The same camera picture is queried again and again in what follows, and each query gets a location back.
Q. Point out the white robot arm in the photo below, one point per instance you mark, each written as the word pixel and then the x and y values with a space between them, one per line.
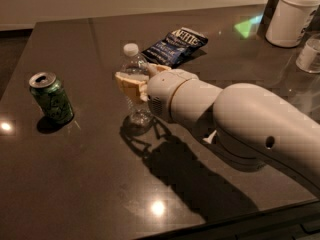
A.
pixel 245 125

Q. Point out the clear plastic water bottle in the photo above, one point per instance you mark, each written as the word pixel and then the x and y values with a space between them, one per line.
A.
pixel 134 76

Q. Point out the green soda can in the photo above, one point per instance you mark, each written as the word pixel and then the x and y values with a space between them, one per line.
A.
pixel 49 93

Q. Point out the large white lidded container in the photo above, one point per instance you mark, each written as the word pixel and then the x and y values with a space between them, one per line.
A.
pixel 290 21

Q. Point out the small clear jar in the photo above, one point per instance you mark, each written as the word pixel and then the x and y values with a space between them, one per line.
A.
pixel 309 57

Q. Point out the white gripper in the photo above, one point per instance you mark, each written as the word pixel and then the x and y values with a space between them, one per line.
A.
pixel 162 91

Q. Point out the blue chips bag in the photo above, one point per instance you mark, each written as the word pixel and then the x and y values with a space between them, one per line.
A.
pixel 176 47

